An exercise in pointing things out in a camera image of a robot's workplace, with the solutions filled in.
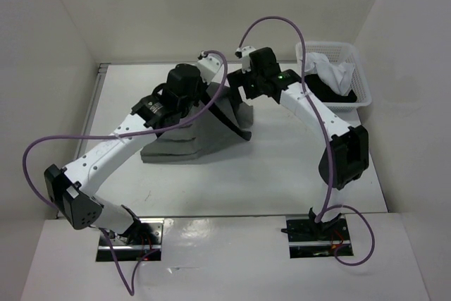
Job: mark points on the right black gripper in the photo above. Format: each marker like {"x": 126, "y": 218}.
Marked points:
{"x": 237, "y": 79}

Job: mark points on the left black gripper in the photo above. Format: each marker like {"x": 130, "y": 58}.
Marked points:
{"x": 202, "y": 87}

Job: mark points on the grey pleated skirt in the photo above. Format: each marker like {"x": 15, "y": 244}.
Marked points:
{"x": 227, "y": 123}

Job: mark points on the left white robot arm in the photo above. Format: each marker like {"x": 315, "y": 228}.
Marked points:
{"x": 73, "y": 188}

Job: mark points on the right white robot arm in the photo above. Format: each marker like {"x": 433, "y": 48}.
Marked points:
{"x": 346, "y": 154}

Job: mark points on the black skirt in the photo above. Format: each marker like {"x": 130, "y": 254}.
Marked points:
{"x": 325, "y": 93}

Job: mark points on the white skirt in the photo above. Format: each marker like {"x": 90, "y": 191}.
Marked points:
{"x": 337, "y": 76}

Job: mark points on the white plastic laundry basket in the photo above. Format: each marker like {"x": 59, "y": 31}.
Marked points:
{"x": 338, "y": 52}

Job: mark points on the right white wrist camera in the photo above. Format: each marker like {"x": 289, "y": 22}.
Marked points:
{"x": 242, "y": 53}

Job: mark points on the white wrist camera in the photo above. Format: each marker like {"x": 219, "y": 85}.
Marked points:
{"x": 242, "y": 53}
{"x": 209, "y": 64}

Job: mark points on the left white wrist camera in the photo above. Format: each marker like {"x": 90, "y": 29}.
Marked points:
{"x": 209, "y": 64}

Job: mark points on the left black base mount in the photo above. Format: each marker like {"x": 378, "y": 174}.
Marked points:
{"x": 147, "y": 243}

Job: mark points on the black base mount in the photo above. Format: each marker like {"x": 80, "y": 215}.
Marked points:
{"x": 147, "y": 243}
{"x": 304, "y": 242}

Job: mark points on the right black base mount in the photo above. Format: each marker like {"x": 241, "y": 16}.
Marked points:
{"x": 304, "y": 242}

